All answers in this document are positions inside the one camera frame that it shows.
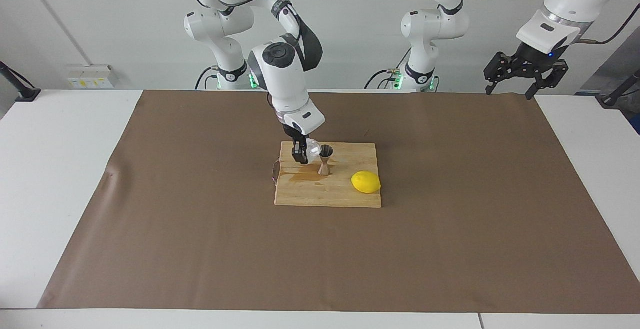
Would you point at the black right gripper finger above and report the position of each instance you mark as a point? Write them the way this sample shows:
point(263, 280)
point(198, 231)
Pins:
point(300, 153)

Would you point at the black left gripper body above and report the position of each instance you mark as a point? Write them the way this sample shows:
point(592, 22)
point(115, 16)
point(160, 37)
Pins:
point(535, 61)

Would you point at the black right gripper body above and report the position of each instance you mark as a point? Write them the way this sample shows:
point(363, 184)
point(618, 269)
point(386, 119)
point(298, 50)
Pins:
point(294, 133)

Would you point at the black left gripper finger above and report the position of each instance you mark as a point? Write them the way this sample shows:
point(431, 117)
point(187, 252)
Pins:
point(555, 76)
point(497, 66)

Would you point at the small clear glass cup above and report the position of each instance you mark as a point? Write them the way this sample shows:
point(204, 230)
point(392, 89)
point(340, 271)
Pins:
point(315, 150)

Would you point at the steel double jigger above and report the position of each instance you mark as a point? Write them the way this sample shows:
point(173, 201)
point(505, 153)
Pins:
point(325, 169)

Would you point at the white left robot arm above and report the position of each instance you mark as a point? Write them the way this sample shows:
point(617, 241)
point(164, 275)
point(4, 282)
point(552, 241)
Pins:
point(435, 24)

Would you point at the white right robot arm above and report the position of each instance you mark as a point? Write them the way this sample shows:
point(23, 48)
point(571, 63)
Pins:
point(282, 79)

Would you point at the wooden cutting board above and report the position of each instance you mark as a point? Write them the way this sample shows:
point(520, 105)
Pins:
point(325, 194)

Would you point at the black clamp stand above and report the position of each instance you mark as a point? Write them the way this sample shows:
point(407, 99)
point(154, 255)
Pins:
point(611, 100)
point(27, 94)

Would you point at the yellow lemon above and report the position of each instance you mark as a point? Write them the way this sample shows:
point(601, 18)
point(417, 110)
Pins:
point(366, 182)

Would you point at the blue object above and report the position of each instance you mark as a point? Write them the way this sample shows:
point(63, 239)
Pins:
point(637, 124)

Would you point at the brown paper table mat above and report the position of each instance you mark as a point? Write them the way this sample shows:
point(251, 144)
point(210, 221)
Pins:
point(200, 244)

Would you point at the white wall socket box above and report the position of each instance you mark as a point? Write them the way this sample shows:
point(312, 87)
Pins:
point(90, 80)

